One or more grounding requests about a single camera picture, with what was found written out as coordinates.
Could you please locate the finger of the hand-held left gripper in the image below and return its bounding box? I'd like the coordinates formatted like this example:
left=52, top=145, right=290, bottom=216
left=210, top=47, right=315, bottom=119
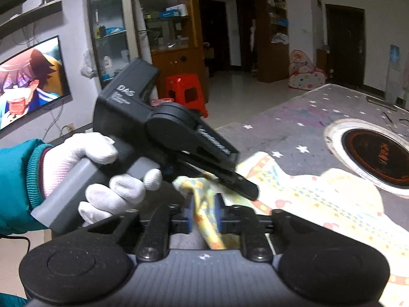
left=176, top=157, right=259, bottom=201
left=182, top=121, right=241, bottom=173

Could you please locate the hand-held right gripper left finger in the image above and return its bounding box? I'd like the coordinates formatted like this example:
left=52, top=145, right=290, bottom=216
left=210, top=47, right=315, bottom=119
left=80, top=195, right=196, bottom=262

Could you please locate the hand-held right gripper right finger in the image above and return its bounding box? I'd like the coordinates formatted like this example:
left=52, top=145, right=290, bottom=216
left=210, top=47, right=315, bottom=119
left=214, top=193, right=333, bottom=262

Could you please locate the colourful patterned pyjama garment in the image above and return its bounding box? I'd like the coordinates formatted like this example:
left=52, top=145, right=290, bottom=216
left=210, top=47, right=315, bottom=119
left=173, top=151, right=409, bottom=307

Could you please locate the person's left forearm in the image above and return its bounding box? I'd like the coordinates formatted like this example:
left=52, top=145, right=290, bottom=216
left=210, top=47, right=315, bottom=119
left=0, top=139, right=54, bottom=231

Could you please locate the person's left hand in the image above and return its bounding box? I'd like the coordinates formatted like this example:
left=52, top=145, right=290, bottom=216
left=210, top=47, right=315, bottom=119
left=41, top=132, right=163, bottom=227

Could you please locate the glass-door wooden cabinet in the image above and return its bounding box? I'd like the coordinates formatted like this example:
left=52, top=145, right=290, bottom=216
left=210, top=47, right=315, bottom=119
left=86, top=0, right=210, bottom=109

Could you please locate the red plastic stool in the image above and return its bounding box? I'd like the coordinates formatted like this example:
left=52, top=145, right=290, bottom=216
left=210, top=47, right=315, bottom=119
left=165, top=74, right=209, bottom=119

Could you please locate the open wooden shelf unit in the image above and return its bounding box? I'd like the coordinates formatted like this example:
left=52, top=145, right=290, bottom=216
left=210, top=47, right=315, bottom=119
left=254, top=0, right=291, bottom=83

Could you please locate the pink play tent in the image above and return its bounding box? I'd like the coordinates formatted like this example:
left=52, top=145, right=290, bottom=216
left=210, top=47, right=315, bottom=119
left=288, top=50, right=326, bottom=91

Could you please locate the round black table hob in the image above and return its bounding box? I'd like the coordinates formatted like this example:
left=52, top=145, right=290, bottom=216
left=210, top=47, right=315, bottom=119
left=323, top=118, right=409, bottom=198

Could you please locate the dark wooden door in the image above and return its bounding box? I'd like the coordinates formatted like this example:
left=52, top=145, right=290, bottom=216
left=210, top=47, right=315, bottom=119
left=325, top=4, right=365, bottom=87

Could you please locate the white water dispenser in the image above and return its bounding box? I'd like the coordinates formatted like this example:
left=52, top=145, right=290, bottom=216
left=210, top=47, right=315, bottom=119
left=385, top=44, right=409, bottom=103

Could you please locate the wall television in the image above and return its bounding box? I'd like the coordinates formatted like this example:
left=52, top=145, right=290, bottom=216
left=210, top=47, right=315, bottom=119
left=0, top=36, right=72, bottom=131

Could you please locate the grey wall shelf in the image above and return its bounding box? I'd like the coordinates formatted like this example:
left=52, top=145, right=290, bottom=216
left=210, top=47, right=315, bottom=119
left=0, top=0, right=63, bottom=39

